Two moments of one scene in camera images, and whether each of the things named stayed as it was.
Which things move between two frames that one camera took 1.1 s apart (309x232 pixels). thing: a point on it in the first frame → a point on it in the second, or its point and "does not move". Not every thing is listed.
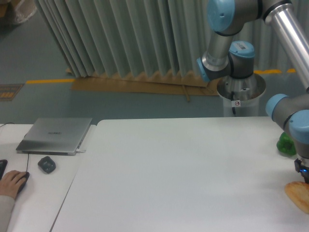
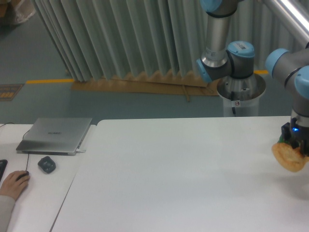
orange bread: (298, 192) → (291, 159)
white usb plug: (79, 151) does not move
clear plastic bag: (23, 9) does not move
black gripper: (302, 169) → (296, 136)
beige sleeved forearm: (7, 204) does not move
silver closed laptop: (54, 136) does not move
